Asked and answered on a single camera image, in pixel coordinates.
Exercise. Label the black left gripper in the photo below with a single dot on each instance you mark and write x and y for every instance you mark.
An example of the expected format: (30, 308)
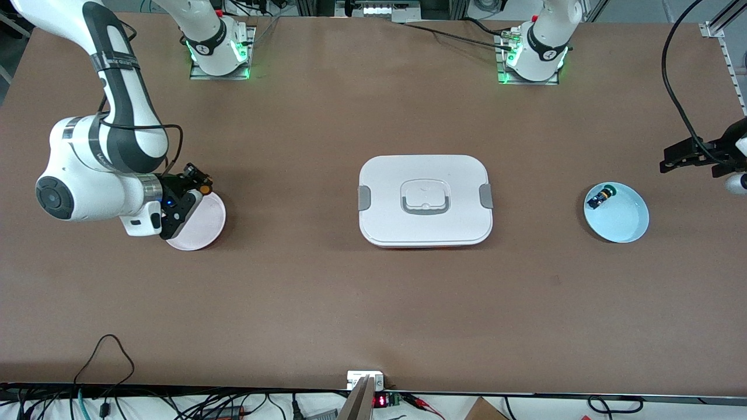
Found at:
(713, 151)

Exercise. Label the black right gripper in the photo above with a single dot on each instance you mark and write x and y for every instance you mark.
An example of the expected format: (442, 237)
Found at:
(173, 186)

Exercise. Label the red digit display module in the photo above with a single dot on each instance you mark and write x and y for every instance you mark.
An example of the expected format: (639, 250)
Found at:
(380, 401)

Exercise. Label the brown cardboard piece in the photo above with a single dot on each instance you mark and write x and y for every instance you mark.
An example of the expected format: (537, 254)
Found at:
(484, 411)

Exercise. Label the aluminium frame extrusion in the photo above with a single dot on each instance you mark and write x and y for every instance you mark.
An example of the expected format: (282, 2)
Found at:
(723, 41)

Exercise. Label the white lidded storage box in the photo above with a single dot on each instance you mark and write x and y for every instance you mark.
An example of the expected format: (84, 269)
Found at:
(397, 221)

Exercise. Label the green push-button switch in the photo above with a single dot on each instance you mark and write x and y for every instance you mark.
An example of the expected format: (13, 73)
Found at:
(600, 197)

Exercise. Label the aluminium camera mount bar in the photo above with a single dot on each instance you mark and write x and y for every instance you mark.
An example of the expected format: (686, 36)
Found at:
(357, 402)

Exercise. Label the pink round plate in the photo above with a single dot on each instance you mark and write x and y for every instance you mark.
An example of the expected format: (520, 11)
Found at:
(207, 224)

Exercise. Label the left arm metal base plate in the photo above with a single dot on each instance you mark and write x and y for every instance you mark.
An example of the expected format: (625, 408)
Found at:
(501, 58)

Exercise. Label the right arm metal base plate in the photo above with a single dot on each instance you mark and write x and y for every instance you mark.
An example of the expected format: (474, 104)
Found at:
(250, 58)

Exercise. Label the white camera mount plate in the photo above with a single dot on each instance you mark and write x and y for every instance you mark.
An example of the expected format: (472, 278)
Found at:
(353, 379)

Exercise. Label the light blue round plate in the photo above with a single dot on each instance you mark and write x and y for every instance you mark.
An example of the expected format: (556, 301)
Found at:
(621, 224)

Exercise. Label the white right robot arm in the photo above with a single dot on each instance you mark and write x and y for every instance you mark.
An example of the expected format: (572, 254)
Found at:
(87, 186)

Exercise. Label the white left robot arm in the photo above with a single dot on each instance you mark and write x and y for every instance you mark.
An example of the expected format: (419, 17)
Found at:
(543, 35)

